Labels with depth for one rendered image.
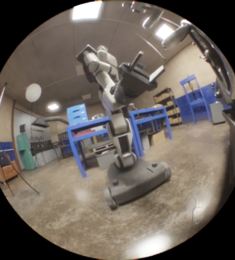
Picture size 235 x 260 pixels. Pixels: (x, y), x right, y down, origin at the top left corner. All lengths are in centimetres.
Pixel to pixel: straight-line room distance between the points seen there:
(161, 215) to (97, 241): 43
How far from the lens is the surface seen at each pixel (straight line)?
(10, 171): 347
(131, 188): 60
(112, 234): 64
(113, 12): 289
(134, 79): 23
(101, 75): 45
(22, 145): 390
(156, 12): 24
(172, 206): 67
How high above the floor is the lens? 59
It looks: level
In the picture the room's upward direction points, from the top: 16 degrees counter-clockwise
